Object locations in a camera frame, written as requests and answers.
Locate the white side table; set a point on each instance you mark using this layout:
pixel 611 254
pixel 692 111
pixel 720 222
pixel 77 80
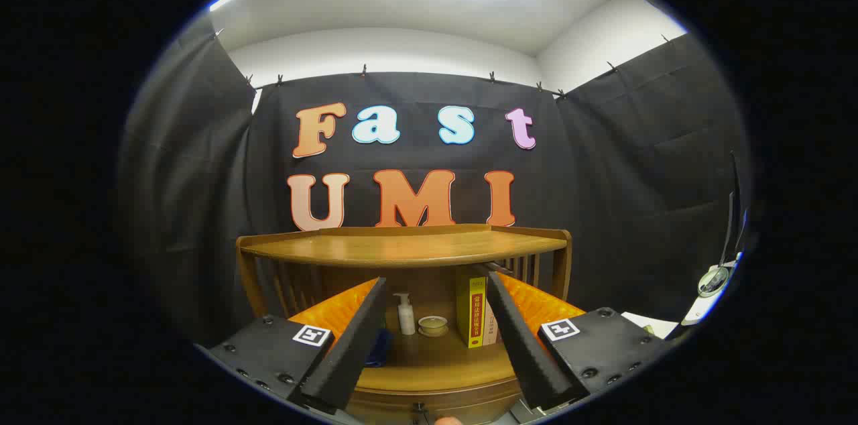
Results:
pixel 704 308

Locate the wooden cabinet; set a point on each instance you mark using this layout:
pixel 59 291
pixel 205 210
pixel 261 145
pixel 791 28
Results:
pixel 402 247

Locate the wooden drawer with black knob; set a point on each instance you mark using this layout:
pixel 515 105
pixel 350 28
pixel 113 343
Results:
pixel 449 405

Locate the beige orange book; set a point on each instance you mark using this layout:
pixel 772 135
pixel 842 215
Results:
pixel 491 330

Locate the white pump bottle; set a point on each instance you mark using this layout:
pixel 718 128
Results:
pixel 405 314

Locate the round pale green bowl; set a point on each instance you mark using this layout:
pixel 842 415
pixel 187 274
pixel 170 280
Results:
pixel 710 281

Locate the blue folded towel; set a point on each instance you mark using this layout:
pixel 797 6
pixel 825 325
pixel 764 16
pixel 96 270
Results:
pixel 379 348

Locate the yellow book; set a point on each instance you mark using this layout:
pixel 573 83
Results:
pixel 472 311

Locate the white side cabinet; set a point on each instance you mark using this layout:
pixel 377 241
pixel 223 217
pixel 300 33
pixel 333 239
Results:
pixel 647 323

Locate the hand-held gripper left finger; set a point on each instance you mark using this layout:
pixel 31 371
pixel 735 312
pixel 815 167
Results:
pixel 355 344

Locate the beige lidded tea cup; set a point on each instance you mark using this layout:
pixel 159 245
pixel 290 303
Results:
pixel 433 326

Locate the wooden countertop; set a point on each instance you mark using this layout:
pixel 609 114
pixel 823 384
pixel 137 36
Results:
pixel 436 361

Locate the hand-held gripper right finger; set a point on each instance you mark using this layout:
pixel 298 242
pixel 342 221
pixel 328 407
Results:
pixel 526 344

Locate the black upright panel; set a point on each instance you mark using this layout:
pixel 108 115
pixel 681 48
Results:
pixel 734 210

